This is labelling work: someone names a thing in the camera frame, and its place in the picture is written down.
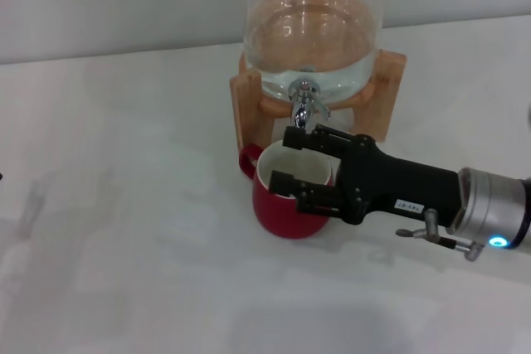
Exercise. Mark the chrome faucet tap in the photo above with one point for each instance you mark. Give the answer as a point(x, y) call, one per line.
point(299, 115)

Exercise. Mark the red ceramic cup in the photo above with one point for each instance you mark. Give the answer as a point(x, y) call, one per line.
point(286, 221)

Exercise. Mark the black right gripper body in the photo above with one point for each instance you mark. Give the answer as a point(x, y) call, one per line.
point(394, 180)

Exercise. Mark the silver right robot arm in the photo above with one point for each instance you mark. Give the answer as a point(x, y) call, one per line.
point(493, 205)

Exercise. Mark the wooden dispenser stand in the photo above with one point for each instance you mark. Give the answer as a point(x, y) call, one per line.
point(249, 113)

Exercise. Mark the clear glass dispenser jar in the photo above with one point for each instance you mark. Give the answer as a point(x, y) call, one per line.
point(311, 18)

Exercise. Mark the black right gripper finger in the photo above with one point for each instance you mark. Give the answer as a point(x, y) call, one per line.
point(315, 198)
point(323, 140)

